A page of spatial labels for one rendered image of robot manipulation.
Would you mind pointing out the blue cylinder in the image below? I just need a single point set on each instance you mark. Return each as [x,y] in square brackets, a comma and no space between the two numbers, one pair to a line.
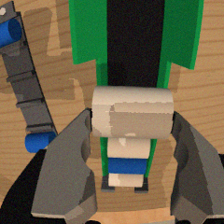
[35,141]
[10,32]
[127,166]

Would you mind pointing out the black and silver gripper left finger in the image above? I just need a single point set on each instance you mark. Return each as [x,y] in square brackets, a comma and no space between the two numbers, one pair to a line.
[56,186]

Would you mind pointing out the beige cylinder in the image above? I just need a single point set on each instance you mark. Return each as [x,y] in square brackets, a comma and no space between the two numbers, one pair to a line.
[121,180]
[128,148]
[132,112]

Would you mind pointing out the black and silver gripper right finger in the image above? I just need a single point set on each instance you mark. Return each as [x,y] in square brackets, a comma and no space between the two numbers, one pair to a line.
[198,192]

